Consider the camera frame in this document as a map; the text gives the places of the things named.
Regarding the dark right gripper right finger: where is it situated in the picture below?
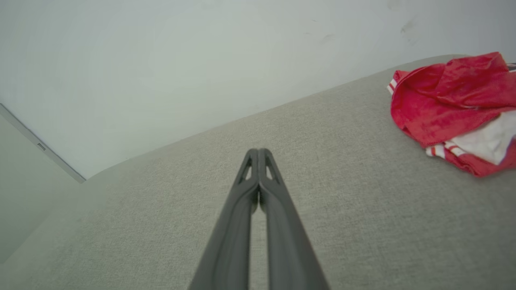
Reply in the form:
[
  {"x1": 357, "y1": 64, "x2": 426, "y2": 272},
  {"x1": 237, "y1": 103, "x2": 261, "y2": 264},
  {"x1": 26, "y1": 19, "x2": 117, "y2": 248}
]
[{"x1": 258, "y1": 148, "x2": 331, "y2": 290}]

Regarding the red and white jersey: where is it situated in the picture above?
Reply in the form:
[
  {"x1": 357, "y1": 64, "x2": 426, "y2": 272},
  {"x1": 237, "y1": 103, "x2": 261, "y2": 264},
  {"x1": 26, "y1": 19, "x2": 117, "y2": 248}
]
[{"x1": 387, "y1": 52, "x2": 516, "y2": 178}]

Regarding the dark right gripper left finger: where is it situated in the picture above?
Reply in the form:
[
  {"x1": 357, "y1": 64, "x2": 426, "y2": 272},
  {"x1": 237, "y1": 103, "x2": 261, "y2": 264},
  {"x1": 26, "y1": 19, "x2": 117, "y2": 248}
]
[{"x1": 187, "y1": 148, "x2": 260, "y2": 290}]

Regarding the grey fabric sofa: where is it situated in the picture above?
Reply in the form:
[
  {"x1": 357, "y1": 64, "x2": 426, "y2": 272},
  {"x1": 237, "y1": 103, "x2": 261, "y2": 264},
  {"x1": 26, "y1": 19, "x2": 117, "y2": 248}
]
[{"x1": 0, "y1": 54, "x2": 516, "y2": 290}]

